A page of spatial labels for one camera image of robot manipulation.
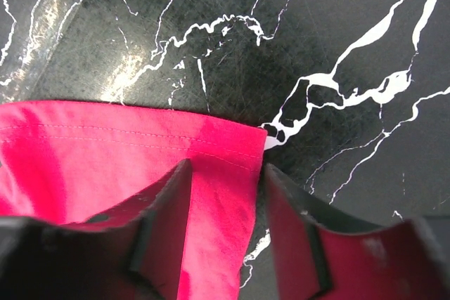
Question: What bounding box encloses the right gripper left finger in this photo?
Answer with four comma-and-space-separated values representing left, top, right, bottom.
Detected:
1, 159, 193, 299

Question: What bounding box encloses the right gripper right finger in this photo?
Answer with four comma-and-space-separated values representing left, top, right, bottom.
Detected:
264, 164, 449, 299

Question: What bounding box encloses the red t shirt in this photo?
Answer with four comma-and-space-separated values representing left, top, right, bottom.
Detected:
1, 100, 266, 299

